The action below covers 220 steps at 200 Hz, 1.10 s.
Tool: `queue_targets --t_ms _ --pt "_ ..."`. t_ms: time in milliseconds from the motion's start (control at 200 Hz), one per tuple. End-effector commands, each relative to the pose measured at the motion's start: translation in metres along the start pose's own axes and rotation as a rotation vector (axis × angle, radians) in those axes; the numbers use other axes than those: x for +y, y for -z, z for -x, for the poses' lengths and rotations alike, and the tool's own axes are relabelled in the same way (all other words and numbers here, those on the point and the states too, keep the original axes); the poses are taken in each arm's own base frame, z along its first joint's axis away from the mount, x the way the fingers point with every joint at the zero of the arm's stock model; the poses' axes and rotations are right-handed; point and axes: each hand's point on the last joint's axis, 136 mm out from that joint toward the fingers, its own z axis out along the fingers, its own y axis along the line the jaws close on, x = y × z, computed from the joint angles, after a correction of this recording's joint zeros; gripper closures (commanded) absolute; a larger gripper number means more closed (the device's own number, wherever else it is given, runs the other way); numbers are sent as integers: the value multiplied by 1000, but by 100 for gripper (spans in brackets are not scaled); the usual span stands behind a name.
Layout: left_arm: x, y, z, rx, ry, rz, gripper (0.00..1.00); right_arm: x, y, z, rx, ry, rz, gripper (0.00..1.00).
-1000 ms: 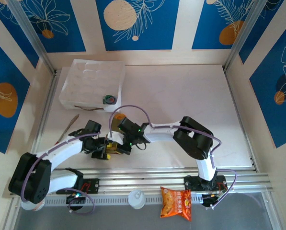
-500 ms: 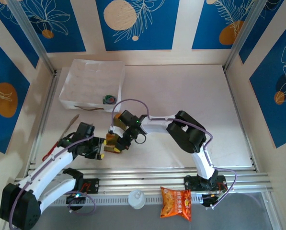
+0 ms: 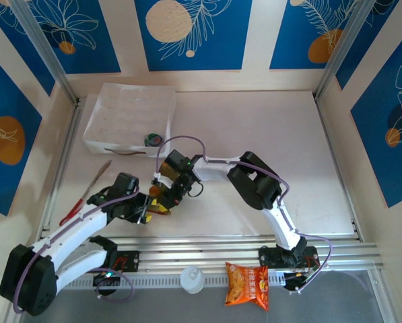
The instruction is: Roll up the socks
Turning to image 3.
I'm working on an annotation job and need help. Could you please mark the olive striped sock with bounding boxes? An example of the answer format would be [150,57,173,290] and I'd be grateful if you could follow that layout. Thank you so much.
[146,160,176,216]

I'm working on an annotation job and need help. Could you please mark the grey-blue striped sock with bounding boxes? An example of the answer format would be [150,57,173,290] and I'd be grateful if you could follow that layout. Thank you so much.
[143,133,164,148]

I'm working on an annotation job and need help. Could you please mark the black controller module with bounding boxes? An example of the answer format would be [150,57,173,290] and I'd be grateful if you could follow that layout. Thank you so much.
[92,271,121,287]
[283,271,314,291]

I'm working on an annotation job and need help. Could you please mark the white fabric organizer box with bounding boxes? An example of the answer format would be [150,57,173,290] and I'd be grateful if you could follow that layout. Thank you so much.
[82,83,176,159]

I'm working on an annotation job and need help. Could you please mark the orange snack bag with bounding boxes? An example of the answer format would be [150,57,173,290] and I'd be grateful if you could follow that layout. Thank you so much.
[224,261,269,312]

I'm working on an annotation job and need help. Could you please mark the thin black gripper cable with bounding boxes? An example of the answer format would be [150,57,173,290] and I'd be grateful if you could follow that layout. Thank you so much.
[186,181,204,200]

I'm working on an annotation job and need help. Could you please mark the red-handled metal tongs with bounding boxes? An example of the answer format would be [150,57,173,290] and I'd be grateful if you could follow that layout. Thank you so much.
[59,160,112,227]

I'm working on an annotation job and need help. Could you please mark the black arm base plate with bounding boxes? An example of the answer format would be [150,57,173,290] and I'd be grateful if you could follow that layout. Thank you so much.
[258,245,319,270]
[78,250,141,273]

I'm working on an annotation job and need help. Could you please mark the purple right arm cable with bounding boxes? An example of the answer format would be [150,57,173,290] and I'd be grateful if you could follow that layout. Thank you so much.
[156,135,335,297]

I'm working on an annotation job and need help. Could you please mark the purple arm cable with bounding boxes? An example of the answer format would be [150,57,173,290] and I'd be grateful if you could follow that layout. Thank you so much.
[12,191,141,314]
[156,135,335,297]

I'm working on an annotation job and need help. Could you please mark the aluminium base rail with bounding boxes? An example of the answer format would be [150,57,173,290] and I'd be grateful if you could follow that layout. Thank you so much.
[13,235,383,279]

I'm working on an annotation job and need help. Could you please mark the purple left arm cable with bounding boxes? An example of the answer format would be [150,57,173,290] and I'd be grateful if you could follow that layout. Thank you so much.
[12,191,141,314]

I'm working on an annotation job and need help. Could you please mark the aluminium side rail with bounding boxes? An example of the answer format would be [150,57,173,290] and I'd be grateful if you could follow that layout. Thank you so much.
[313,97,362,240]
[35,97,82,250]

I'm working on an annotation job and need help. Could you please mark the grey slotted cable duct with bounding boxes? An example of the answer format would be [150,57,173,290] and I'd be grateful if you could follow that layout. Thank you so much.
[61,274,286,287]

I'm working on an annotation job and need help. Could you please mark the aluminium corner post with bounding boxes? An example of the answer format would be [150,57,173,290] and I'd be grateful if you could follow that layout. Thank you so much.
[10,0,79,105]
[314,0,372,102]

